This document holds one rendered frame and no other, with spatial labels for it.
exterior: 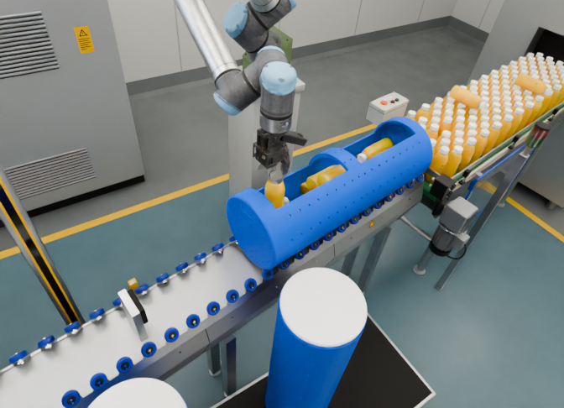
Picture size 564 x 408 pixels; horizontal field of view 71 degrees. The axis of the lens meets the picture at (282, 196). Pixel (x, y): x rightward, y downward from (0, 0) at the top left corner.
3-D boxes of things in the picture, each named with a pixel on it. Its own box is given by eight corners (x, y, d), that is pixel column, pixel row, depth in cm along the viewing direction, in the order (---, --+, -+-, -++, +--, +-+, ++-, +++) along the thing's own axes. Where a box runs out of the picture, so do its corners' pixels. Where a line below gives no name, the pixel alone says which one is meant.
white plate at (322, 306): (378, 290, 131) (378, 293, 131) (304, 254, 139) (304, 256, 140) (347, 363, 113) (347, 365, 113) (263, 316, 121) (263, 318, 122)
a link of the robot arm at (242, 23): (238, 38, 202) (216, 16, 187) (264, 15, 196) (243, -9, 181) (247, 57, 194) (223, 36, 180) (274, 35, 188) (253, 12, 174)
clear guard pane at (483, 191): (439, 243, 224) (475, 180, 190) (507, 189, 263) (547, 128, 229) (440, 244, 224) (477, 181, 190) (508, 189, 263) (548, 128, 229)
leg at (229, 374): (221, 392, 202) (217, 334, 158) (231, 384, 205) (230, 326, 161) (228, 401, 199) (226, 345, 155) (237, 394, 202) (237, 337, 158)
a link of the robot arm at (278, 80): (295, 60, 105) (300, 78, 98) (290, 101, 113) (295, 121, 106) (258, 59, 103) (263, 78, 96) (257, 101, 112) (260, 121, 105)
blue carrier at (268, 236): (227, 238, 154) (222, 180, 135) (375, 157, 197) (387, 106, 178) (274, 285, 138) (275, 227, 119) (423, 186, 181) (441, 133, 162)
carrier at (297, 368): (334, 389, 193) (283, 360, 201) (379, 292, 132) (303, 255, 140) (308, 448, 174) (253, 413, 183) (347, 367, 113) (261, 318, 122)
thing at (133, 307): (127, 318, 128) (117, 292, 118) (138, 311, 130) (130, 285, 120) (141, 342, 123) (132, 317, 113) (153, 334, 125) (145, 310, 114)
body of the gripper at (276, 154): (252, 158, 120) (253, 124, 112) (274, 148, 124) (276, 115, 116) (267, 171, 116) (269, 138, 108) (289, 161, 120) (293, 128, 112)
